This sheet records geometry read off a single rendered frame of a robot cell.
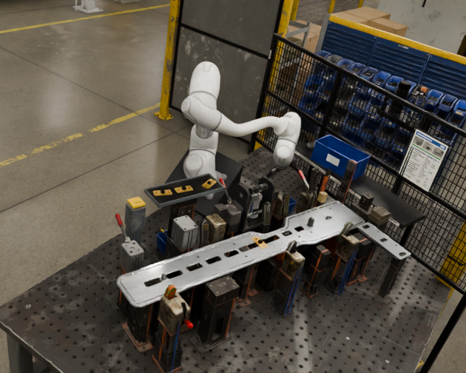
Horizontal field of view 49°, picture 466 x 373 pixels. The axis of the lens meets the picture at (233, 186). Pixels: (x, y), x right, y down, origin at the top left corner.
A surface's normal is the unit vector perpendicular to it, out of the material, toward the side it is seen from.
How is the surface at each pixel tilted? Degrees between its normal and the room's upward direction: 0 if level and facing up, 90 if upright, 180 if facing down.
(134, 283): 0
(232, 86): 92
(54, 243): 0
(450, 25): 90
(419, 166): 90
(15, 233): 0
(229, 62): 89
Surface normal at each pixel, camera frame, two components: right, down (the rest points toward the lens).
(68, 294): 0.17, -0.83
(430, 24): -0.55, 0.37
